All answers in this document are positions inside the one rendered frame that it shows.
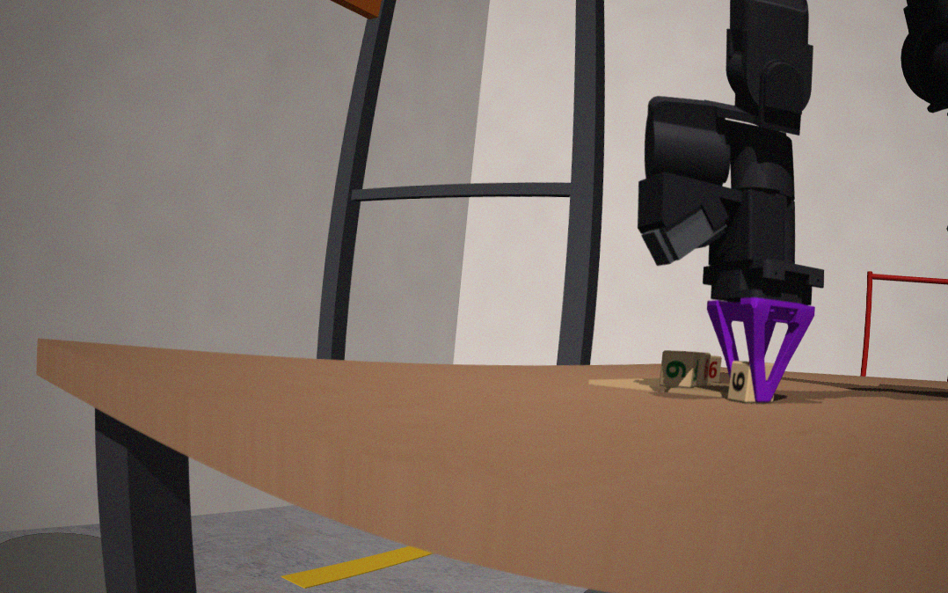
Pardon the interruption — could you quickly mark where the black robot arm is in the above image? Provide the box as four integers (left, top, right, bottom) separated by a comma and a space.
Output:
638, 0, 948, 266

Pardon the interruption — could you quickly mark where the beige letter block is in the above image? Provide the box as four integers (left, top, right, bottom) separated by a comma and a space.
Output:
697, 352, 711, 386
708, 355, 722, 383
659, 350, 700, 388
728, 361, 774, 403

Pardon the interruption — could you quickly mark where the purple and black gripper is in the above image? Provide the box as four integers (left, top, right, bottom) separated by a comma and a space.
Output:
703, 194, 824, 402

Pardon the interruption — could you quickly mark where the tan flat mat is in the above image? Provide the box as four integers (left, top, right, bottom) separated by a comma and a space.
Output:
589, 378, 729, 398

